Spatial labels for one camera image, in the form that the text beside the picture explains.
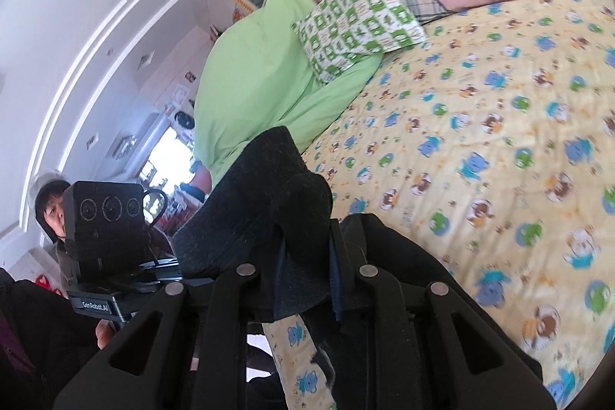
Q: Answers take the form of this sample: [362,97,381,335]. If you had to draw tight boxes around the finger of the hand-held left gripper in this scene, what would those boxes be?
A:
[307,222,544,410]
[50,242,289,410]

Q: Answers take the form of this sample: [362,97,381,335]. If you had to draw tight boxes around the black pants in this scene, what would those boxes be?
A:
[172,126,544,392]

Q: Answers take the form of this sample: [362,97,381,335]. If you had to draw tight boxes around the person's left hand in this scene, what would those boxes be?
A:
[95,320,119,351]

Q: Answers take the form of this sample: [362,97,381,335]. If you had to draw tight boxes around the person's head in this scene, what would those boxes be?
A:
[29,169,73,247]

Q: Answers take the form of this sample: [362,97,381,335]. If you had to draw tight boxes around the bright window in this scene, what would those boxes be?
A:
[139,126,199,196]

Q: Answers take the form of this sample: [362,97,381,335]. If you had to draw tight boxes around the person's dark jacket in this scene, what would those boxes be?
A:
[0,242,112,394]

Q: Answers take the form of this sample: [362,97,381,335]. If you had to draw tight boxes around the light green blanket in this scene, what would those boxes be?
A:
[193,0,385,180]

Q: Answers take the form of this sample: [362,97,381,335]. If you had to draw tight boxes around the yellow printed bed sheet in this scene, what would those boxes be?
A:
[262,0,615,410]

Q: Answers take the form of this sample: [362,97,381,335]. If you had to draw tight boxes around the green checked pillow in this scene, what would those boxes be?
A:
[293,0,428,85]

